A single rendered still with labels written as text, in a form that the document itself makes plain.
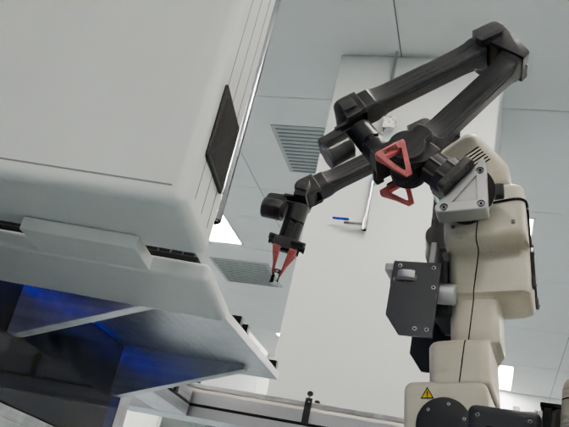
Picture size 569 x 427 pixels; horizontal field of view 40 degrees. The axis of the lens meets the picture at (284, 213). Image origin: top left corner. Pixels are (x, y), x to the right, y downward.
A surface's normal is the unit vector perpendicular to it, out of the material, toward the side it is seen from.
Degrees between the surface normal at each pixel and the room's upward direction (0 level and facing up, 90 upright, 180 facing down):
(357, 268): 90
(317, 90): 180
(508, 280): 90
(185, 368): 90
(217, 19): 90
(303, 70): 180
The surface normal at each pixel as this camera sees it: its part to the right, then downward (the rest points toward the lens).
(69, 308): -0.22, -0.45
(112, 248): -0.21, 0.89
